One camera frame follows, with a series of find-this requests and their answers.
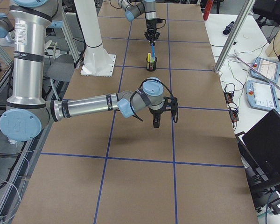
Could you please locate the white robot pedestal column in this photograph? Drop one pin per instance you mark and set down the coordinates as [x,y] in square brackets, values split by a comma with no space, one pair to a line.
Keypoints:
[97,61]

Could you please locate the lower teach pendant tablet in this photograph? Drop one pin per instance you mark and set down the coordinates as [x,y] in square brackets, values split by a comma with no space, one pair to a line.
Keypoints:
[261,95]

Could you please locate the red cylinder bottle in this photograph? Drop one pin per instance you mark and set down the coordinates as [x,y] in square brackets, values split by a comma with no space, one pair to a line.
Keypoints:
[207,9]

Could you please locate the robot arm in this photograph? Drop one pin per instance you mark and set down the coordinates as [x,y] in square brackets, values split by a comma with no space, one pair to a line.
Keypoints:
[28,113]
[148,8]

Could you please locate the black laptop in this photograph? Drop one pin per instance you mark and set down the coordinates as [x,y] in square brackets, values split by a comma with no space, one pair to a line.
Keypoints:
[263,144]

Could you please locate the blue highlighter pen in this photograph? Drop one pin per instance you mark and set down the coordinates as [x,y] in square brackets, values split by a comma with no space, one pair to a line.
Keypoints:
[152,53]

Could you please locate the upper teach pendant tablet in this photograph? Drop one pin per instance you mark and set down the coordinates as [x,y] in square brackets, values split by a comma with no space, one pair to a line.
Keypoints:
[268,68]

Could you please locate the teach pendant tablet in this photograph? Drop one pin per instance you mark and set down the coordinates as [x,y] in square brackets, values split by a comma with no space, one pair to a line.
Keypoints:
[268,68]
[261,95]

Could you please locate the aluminium frame post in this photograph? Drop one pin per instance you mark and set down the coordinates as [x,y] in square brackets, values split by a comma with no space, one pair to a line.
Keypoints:
[234,33]

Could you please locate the black mesh pen holder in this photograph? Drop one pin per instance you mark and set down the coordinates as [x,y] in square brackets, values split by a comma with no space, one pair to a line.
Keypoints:
[151,66]

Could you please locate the yellow highlighter pen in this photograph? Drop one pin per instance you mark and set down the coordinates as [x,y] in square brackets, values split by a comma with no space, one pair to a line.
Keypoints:
[149,57]

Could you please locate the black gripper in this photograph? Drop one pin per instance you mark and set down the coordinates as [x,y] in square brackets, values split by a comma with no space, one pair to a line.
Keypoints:
[150,25]
[155,112]

